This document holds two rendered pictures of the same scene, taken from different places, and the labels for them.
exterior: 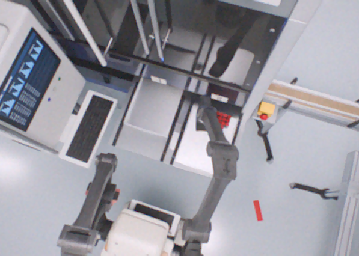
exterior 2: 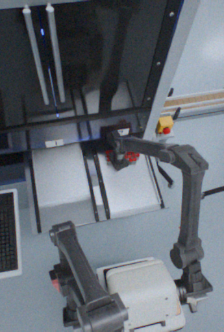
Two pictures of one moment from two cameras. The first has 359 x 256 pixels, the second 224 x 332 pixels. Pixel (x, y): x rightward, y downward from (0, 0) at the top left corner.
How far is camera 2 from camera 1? 0.43 m
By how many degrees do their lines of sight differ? 18
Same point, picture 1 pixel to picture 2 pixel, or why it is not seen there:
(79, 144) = not seen: outside the picture
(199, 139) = (120, 181)
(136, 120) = (49, 196)
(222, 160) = (186, 156)
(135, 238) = (144, 289)
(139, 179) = not seen: hidden behind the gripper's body
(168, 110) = (76, 170)
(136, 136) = (58, 211)
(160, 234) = (163, 271)
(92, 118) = not seen: outside the picture
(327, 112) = (210, 106)
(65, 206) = not seen: outside the picture
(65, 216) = not seen: outside the picture
